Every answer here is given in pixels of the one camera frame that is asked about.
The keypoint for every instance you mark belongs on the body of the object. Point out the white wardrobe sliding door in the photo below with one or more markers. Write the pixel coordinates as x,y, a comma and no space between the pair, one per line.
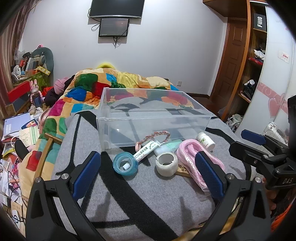
275,76

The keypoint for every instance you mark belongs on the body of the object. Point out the mint green small bottle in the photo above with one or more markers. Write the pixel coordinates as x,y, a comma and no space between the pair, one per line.
171,146

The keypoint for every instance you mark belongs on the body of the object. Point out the small black wall monitor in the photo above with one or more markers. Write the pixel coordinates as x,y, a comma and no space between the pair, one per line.
113,27

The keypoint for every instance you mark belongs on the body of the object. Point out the folded clothes on shelf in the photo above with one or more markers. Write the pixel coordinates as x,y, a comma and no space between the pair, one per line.
259,52

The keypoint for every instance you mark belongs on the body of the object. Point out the white bag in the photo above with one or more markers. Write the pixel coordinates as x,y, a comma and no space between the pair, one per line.
234,121

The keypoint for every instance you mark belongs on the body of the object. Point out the pile of papers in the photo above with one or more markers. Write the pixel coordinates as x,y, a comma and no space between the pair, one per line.
13,126

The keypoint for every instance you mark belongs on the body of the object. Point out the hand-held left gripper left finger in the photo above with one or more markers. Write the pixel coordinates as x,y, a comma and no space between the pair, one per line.
87,172

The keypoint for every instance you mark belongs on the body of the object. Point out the blue round tape dispenser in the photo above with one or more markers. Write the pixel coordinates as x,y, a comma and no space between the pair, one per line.
129,172

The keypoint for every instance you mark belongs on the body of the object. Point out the white pill bottle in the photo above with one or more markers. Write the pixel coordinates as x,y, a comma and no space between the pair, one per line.
207,141

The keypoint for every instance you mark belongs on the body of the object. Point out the pink knitted hat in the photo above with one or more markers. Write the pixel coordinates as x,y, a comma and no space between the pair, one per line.
59,86

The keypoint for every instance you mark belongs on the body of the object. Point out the grey neck pillow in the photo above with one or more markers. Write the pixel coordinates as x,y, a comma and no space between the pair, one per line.
47,58

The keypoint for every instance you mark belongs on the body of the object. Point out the white tape roll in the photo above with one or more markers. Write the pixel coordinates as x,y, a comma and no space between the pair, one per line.
165,172

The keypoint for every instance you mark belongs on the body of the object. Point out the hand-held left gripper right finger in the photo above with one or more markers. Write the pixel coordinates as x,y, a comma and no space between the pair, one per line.
208,173

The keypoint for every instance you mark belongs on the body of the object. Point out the person's right hand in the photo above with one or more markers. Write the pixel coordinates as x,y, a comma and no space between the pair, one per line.
270,201

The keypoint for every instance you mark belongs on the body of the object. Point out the yellow pillow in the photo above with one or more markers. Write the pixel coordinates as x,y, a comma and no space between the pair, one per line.
105,65

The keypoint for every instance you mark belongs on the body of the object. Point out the wooden massage hammer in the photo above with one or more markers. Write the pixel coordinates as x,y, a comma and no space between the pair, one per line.
45,154

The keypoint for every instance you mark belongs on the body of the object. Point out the colourful patchwork quilt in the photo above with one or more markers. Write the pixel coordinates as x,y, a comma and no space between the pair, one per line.
81,92

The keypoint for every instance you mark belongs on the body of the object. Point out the wooden wardrobe shelves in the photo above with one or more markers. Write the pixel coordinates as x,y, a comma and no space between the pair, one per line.
251,76

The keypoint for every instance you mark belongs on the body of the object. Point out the black box on shelf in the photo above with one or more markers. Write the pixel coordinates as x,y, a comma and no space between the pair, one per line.
259,21

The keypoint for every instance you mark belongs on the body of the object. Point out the black wall television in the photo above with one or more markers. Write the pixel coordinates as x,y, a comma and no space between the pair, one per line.
116,8

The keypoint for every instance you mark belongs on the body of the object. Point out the green cardboard box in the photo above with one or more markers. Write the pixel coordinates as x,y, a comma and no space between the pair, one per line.
39,78

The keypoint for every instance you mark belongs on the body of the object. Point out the white ointment tube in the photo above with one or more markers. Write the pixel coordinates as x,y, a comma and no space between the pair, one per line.
144,152

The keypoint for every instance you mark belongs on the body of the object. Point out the dark clothes heap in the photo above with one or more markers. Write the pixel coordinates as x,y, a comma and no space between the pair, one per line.
52,97

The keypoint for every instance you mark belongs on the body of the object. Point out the pink rabbit toy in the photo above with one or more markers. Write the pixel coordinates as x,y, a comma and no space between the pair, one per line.
35,92

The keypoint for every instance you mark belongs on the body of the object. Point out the brown wooden door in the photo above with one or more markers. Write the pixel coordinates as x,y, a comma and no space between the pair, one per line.
231,60

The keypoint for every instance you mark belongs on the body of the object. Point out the clear plastic storage box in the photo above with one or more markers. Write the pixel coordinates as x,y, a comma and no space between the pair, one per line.
101,120

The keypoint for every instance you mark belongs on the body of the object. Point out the grey black patterned blanket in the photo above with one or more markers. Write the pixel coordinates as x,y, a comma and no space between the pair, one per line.
138,199

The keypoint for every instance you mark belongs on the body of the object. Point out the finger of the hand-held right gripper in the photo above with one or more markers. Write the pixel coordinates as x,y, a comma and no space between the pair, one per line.
252,136
249,154

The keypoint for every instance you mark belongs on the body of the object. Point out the red cardboard box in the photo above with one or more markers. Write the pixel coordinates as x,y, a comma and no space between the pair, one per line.
19,91

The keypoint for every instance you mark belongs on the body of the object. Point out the striped brown curtain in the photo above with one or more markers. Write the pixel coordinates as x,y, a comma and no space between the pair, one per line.
9,69

